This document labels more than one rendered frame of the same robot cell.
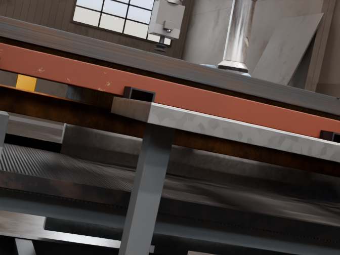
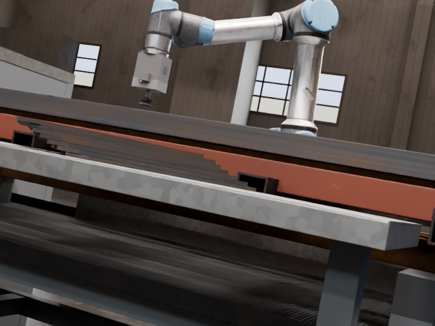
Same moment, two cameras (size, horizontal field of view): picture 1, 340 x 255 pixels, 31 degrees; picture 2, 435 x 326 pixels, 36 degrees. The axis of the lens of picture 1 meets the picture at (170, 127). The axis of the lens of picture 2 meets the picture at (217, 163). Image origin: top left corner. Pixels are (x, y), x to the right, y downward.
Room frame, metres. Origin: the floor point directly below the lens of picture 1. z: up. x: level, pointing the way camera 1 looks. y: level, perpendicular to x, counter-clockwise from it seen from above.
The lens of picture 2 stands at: (0.66, -1.42, 0.76)
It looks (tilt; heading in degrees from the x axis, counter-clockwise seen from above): 1 degrees up; 42
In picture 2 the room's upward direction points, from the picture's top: 11 degrees clockwise
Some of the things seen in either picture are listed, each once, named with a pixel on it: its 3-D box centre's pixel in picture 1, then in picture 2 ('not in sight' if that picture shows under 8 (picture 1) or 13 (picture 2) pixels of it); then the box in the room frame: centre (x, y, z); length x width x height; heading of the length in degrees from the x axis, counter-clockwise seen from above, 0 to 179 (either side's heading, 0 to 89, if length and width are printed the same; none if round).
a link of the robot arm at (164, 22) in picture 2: not in sight; (164, 19); (1.97, 0.08, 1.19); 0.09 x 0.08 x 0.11; 148
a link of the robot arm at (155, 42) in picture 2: not in sight; (156, 44); (1.96, 0.08, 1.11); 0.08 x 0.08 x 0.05
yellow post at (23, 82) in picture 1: (28, 71); not in sight; (1.73, 0.42, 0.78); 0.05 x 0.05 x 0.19; 18
